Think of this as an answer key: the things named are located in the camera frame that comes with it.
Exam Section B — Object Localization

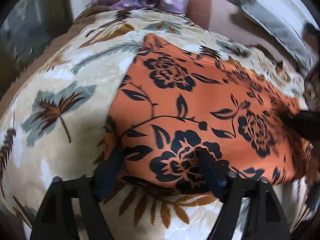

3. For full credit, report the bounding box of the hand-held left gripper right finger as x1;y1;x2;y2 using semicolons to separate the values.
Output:
196;149;292;240

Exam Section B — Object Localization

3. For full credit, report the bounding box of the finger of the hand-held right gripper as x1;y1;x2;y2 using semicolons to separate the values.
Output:
281;109;320;140

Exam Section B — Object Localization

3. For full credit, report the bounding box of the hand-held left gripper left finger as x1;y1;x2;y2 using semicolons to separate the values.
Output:
30;147;126;240

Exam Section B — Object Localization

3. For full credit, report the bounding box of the orange black floral shirt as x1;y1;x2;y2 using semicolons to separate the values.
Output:
104;33;313;195

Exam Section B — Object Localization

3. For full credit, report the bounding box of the brown patterned cloth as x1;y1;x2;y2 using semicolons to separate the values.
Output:
303;72;320;111

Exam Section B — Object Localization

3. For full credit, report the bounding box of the beige leaf print blanket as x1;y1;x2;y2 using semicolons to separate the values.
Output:
0;8;316;240

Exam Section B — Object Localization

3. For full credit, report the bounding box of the grey pillow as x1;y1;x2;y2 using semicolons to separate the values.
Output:
227;0;313;73

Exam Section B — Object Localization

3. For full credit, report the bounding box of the wooden door with glass panel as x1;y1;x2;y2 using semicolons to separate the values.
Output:
0;0;73;100

